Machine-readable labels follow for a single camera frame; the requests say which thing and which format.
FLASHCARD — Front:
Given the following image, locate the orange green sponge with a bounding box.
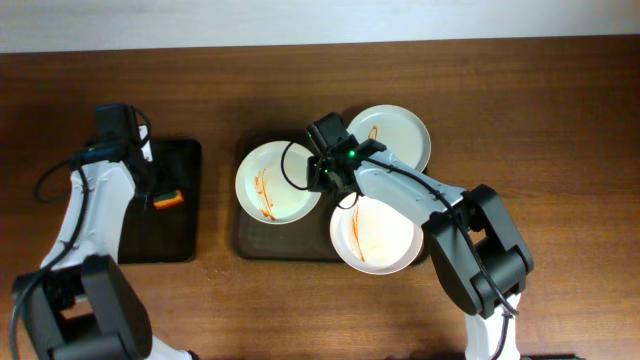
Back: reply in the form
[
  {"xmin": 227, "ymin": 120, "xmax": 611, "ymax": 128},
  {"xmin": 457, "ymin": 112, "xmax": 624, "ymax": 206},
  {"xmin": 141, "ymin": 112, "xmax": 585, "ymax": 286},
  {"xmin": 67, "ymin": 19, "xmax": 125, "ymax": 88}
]
[{"xmin": 153, "ymin": 190, "xmax": 184, "ymax": 209}]

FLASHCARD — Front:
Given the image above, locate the black plastic tray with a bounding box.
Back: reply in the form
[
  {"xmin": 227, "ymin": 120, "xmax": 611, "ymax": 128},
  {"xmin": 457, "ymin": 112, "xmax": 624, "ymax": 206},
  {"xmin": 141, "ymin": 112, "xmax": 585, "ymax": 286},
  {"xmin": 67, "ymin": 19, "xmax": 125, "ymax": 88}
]
[{"xmin": 118, "ymin": 138, "xmax": 202, "ymax": 264}]

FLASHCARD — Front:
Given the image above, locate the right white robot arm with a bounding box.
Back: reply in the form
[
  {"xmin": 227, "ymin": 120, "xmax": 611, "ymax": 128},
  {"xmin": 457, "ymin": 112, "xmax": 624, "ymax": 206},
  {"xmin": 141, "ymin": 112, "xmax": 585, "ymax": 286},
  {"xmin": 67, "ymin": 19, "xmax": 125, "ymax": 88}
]
[{"xmin": 308, "ymin": 137, "xmax": 534, "ymax": 359}]

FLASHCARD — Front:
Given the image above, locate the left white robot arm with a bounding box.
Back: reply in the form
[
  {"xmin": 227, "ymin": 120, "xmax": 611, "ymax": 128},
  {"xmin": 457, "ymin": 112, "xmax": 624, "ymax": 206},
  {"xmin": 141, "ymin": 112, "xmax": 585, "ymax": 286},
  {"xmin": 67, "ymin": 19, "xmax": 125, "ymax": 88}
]
[{"xmin": 10, "ymin": 126, "xmax": 201, "ymax": 359}]

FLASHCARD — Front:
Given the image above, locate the white plate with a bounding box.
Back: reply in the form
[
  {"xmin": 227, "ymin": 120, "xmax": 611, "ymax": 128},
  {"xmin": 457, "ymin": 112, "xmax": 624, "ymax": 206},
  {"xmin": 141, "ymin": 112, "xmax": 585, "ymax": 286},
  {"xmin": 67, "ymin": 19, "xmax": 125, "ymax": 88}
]
[
  {"xmin": 347, "ymin": 105, "xmax": 431, "ymax": 172},
  {"xmin": 235, "ymin": 141, "xmax": 320, "ymax": 225},
  {"xmin": 329, "ymin": 193, "xmax": 424, "ymax": 275}
]

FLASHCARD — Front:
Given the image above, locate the white plate back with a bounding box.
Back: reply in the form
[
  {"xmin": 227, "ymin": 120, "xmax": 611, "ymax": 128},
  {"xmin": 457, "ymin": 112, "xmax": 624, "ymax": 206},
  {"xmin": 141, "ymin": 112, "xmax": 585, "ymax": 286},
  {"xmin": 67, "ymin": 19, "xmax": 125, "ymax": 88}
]
[{"xmin": 347, "ymin": 105, "xmax": 431, "ymax": 172}]

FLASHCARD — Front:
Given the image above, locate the white plate front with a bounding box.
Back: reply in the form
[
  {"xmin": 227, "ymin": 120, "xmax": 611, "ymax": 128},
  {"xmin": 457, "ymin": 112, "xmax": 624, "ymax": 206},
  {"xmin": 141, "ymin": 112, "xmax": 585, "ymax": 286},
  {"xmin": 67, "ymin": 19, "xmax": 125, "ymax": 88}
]
[{"xmin": 329, "ymin": 193, "xmax": 424, "ymax": 275}]

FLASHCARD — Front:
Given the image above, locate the brown serving tray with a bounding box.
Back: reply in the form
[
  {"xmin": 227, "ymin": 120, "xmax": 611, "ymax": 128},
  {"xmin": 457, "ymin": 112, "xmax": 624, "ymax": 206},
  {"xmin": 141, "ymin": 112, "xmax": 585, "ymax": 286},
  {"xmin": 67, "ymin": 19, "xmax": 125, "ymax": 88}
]
[{"xmin": 231, "ymin": 129, "xmax": 345, "ymax": 263}]

